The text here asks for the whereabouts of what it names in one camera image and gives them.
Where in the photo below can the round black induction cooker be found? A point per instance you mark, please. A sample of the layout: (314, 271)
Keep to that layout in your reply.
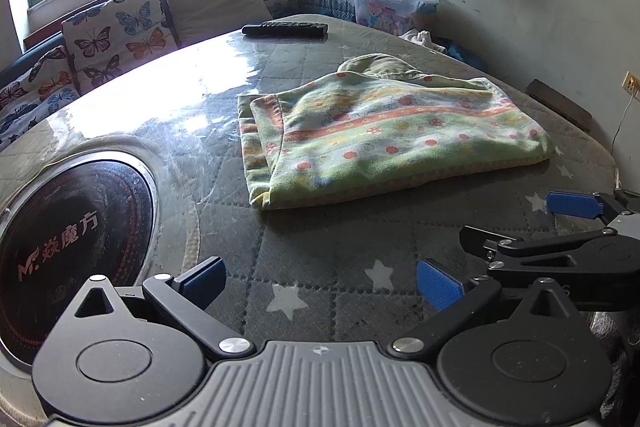
(75, 217)

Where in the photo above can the long butterfly print pillow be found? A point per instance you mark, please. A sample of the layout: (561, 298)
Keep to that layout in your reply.
(30, 97)

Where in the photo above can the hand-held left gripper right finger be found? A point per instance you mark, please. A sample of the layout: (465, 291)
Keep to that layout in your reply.
(439, 284)

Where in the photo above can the wall power outlet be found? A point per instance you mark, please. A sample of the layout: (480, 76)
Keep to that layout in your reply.
(631, 83)

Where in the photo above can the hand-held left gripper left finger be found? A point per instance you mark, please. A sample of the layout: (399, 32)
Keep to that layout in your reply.
(202, 282)

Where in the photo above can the dark grey cloth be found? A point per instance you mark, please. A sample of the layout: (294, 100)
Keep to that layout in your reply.
(612, 357)

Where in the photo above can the dark wooden board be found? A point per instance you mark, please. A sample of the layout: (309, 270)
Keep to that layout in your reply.
(560, 104)

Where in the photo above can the square butterfly print pillow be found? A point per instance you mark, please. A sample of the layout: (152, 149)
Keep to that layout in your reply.
(115, 32)

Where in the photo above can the black remote control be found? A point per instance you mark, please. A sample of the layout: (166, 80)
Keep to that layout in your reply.
(285, 30)

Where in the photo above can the blue cloth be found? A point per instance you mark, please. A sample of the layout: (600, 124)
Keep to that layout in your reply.
(462, 54)

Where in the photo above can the beige pillow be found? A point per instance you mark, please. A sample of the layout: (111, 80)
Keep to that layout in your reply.
(215, 2)

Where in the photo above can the white cloth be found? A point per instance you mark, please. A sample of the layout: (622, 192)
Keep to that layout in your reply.
(422, 38)

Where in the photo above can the floral striped baby garment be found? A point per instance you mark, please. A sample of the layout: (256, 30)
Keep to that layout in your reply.
(375, 132)

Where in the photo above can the clear plastic storage box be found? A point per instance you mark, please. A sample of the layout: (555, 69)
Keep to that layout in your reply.
(385, 9)

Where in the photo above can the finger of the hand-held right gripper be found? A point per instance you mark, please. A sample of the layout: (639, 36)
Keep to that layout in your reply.
(572, 204)
(540, 244)

